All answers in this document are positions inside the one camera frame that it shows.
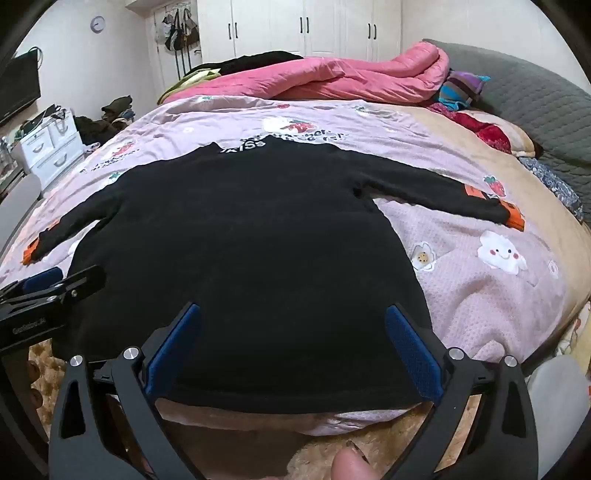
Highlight pink duvet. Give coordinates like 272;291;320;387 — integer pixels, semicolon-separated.
161;41;451;104

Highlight black sweater with orange cuffs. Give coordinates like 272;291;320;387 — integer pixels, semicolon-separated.
23;141;527;414

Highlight striped colourful cloth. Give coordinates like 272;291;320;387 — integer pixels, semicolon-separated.
438;70;490;110

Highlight person's right hand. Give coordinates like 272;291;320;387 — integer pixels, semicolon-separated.
331;449;377;480

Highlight white drawer unit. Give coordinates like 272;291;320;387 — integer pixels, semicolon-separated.
11;108;86;188

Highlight hanging bags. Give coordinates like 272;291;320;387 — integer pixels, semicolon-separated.
159;7;201;51

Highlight red cloth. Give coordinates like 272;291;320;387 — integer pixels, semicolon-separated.
427;102;513;155

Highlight beige fluffy rug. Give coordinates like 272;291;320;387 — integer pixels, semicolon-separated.
28;339;485;480

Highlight tan bed sheet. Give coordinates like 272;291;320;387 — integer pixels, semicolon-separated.
406;106;591;324

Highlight black television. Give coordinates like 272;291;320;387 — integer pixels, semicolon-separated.
0;51;42;125

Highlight green cloth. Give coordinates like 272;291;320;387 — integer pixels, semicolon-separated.
157;68;222;104

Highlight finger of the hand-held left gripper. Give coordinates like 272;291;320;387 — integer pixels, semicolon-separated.
0;267;63;303
28;265;107;305

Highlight white wardrobe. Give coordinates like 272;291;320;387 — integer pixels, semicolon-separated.
124;0;402;93

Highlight dark clothes pile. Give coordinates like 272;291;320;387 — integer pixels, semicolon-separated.
74;96;134;148

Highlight white plastic object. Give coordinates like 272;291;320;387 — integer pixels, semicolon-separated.
526;353;591;444

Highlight grey quilted headboard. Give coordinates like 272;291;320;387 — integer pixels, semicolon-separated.
422;39;591;195

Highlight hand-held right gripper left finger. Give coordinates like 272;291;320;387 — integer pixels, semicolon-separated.
48;302;204;480

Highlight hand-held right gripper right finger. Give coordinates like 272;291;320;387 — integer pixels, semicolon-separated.
383;302;539;480

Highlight pink printed blanket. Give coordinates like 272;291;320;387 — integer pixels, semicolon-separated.
0;95;591;439

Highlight black cloth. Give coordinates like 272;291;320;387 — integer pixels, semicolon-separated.
189;51;303;77

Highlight blue floral cloth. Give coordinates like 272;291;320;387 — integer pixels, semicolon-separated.
517;156;585;222

